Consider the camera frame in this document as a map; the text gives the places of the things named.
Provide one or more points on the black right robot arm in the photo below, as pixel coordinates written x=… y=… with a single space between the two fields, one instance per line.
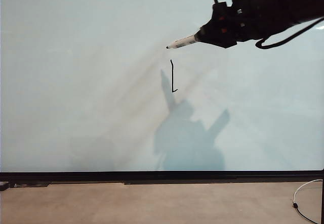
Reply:
x=303 y=1

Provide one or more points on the small black box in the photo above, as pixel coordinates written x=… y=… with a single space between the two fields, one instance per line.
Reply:
x=3 y=186

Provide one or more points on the long black pen tray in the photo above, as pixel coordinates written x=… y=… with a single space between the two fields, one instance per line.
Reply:
x=177 y=182

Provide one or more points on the short black pen tray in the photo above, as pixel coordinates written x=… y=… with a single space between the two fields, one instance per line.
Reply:
x=33 y=184

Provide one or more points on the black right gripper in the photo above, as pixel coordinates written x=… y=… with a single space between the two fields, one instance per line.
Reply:
x=255 y=16

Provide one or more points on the white whiteboard marker pen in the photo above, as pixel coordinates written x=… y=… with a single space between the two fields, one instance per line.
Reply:
x=182 y=42

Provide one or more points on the white glass whiteboard black frame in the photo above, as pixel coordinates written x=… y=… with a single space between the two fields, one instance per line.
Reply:
x=76 y=82

